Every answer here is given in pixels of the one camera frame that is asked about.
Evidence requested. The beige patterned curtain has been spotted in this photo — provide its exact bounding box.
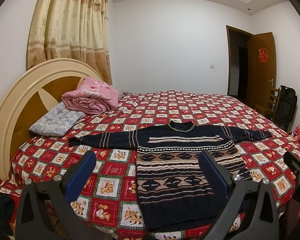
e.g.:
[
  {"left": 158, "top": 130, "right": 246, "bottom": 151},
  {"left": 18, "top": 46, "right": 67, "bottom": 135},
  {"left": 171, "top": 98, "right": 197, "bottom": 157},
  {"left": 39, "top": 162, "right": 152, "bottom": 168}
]
[{"left": 27, "top": 0, "right": 112, "bottom": 84}]

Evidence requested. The red checkered bear bedspread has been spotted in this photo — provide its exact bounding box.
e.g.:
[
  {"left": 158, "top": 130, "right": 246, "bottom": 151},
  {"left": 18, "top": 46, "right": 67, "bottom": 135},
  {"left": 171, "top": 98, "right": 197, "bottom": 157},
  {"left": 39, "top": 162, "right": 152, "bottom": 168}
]
[{"left": 0, "top": 90, "right": 300, "bottom": 239}]

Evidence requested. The wooden chair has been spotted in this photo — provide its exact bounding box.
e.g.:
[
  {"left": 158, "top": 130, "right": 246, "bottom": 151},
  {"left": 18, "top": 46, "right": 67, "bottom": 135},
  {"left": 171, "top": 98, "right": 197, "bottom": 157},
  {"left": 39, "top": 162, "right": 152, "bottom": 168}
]
[{"left": 255, "top": 88, "right": 281, "bottom": 121}]

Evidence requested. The grey floral pillow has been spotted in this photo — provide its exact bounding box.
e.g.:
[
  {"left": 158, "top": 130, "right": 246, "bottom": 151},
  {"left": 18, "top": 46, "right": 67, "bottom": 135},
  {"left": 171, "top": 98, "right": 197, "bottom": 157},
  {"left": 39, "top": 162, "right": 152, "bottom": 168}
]
[{"left": 29, "top": 102, "right": 85, "bottom": 137}]

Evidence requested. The dark door frame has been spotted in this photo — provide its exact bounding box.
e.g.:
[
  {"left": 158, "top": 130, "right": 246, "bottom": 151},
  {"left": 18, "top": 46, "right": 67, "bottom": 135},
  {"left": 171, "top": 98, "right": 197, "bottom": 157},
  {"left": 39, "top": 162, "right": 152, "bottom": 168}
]
[{"left": 226, "top": 25, "right": 253, "bottom": 102}]

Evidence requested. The brown wooden door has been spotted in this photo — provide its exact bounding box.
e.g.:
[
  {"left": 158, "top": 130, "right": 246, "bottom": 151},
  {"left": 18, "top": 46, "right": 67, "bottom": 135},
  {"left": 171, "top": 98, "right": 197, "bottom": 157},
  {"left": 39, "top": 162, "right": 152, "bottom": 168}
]
[{"left": 245, "top": 32, "right": 276, "bottom": 109}]

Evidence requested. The red double happiness decal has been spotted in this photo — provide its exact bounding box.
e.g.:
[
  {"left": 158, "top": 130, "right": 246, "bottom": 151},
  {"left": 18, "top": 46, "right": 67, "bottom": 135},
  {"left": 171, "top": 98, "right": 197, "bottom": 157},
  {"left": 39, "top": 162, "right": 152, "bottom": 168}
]
[{"left": 258, "top": 48, "right": 269, "bottom": 63}]

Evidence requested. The navy patterned knit sweater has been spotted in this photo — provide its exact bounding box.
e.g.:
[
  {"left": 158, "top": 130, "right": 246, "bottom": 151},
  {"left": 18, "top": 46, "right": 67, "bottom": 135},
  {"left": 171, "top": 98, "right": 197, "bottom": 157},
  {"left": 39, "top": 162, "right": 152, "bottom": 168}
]
[{"left": 69, "top": 122, "right": 271, "bottom": 232}]

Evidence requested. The pink folded quilt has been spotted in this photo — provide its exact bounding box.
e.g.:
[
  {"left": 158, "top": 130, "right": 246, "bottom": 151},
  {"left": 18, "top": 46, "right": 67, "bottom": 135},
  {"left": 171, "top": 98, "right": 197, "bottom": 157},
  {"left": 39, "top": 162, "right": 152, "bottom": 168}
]
[{"left": 61, "top": 77, "right": 120, "bottom": 114}]

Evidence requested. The cream round wooden headboard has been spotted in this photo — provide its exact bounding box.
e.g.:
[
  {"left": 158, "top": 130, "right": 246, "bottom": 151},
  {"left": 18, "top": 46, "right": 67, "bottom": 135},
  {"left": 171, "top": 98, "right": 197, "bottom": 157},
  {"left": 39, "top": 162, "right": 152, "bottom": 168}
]
[{"left": 0, "top": 59, "right": 102, "bottom": 179}]

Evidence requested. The black backpack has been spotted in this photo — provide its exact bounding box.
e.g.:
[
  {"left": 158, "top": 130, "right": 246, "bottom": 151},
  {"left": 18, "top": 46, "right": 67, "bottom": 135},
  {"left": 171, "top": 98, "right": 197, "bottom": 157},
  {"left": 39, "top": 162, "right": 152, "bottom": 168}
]
[{"left": 273, "top": 85, "right": 298, "bottom": 132}]

